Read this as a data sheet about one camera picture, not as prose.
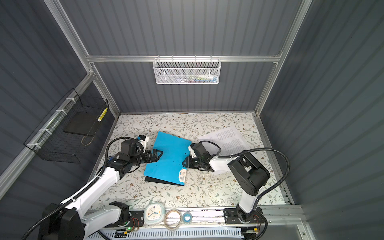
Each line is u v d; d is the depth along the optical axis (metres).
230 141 1.03
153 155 0.74
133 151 0.66
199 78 0.92
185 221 0.72
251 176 0.48
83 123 0.77
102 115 0.81
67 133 0.73
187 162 0.81
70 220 0.39
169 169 0.87
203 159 0.73
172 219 0.75
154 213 0.73
